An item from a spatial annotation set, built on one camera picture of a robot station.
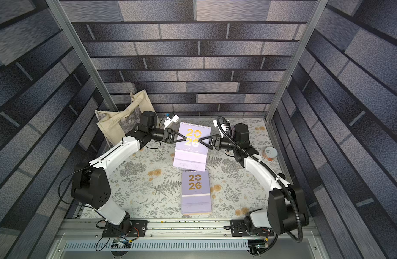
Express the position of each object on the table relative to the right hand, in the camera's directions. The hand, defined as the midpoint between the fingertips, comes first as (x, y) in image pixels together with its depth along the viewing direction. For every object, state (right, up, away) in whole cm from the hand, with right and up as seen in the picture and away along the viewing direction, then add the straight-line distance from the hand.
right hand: (200, 140), depth 76 cm
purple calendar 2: (-2, -29, +4) cm, 30 cm away
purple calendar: (-4, -6, -3) cm, 8 cm away
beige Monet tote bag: (-47, +7, +10) cm, 48 cm away
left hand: (-7, 0, -4) cm, 8 cm away
